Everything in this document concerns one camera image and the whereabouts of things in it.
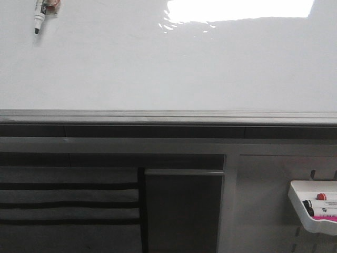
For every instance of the white black whiteboard marker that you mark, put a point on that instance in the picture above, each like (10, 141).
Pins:
(42, 9)

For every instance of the large white whiteboard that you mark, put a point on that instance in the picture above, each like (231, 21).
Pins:
(217, 62)

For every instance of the pink whiteboard eraser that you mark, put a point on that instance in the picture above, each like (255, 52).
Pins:
(329, 218)

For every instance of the dark grey cabinet panel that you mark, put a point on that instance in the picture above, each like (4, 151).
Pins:
(183, 207)

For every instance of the white pegboard panel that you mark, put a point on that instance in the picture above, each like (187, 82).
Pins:
(265, 220)

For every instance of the white plastic marker tray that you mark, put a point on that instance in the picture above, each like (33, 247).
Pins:
(307, 190)

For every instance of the grey slatted shelf rack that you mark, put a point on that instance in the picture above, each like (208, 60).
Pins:
(73, 209)

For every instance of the black capped marker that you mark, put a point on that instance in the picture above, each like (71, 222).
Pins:
(320, 208)

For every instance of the red capped marker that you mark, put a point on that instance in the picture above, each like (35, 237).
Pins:
(327, 196)

